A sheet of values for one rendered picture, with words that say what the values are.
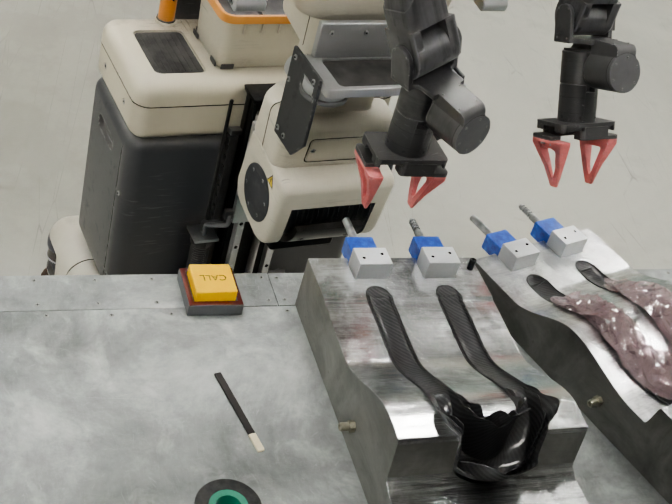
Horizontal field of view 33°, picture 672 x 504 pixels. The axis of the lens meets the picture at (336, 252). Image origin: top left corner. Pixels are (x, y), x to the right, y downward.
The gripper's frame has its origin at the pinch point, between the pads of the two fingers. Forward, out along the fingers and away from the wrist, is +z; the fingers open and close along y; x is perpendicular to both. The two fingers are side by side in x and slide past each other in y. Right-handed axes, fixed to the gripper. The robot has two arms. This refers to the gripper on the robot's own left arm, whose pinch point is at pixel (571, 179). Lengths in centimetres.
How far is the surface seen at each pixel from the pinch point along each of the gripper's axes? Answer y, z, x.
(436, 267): -25.2, 10.6, -1.6
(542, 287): -4.5, 16.5, -0.4
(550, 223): 4.4, 9.5, 9.5
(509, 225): 91, 46, 132
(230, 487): -66, 28, -20
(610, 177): 143, 38, 147
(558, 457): -25.3, 27.9, -30.9
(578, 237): 5.8, 10.7, 4.1
